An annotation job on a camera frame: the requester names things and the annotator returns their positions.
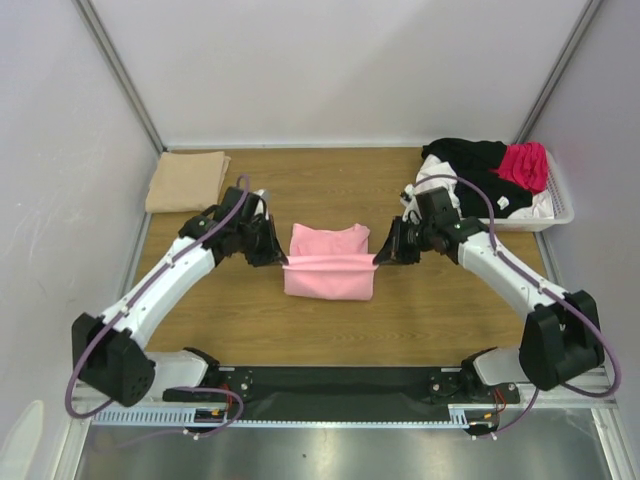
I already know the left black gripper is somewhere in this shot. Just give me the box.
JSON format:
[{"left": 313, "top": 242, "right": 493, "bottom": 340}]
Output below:
[{"left": 237, "top": 214, "right": 287, "bottom": 267}]

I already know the pink t shirt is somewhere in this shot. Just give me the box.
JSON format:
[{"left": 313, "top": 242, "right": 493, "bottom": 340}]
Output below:
[{"left": 283, "top": 223, "right": 377, "bottom": 301}]

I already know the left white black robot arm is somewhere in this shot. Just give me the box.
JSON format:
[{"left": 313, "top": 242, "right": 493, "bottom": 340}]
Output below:
[{"left": 72, "top": 186, "right": 288, "bottom": 407}]

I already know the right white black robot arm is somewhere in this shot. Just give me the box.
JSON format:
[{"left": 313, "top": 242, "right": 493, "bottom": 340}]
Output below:
[{"left": 373, "top": 188, "right": 605, "bottom": 402}]

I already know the white t shirt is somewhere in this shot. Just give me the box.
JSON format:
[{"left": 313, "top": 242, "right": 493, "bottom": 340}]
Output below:
[{"left": 414, "top": 155, "right": 555, "bottom": 221}]

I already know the folded beige t shirt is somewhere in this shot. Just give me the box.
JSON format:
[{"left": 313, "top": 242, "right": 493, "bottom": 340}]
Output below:
[{"left": 145, "top": 151, "right": 231, "bottom": 214}]

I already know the black t shirt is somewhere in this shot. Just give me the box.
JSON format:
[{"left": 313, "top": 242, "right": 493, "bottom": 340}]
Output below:
[{"left": 421, "top": 138, "right": 533, "bottom": 219}]

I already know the crimson red t shirt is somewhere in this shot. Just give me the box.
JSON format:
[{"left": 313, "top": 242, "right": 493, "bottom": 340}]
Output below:
[{"left": 495, "top": 142, "right": 549, "bottom": 195}]

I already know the white plastic laundry basket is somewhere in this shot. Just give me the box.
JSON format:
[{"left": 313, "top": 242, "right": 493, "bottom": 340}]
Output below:
[{"left": 482, "top": 150, "right": 574, "bottom": 233}]

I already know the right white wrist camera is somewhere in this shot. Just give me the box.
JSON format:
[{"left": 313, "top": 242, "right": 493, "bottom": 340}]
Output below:
[{"left": 400, "top": 184, "right": 418, "bottom": 219}]

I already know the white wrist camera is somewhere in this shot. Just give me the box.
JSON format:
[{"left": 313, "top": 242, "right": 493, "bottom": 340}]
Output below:
[
  {"left": 400, "top": 184, "right": 418, "bottom": 219},
  {"left": 255, "top": 189, "right": 271, "bottom": 219}
]

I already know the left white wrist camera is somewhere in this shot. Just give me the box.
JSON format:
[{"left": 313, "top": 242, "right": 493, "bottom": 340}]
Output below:
[{"left": 255, "top": 189, "right": 271, "bottom": 219}]

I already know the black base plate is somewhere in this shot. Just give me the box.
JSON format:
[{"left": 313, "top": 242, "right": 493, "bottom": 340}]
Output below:
[{"left": 162, "top": 365, "right": 521, "bottom": 422}]

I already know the grey slotted cable duct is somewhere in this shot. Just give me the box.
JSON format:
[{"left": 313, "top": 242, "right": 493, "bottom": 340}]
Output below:
[{"left": 92, "top": 407, "right": 490, "bottom": 429}]

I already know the aluminium frame rail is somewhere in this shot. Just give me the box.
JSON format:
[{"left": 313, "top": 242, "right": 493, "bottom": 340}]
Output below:
[{"left": 69, "top": 365, "right": 616, "bottom": 409}]

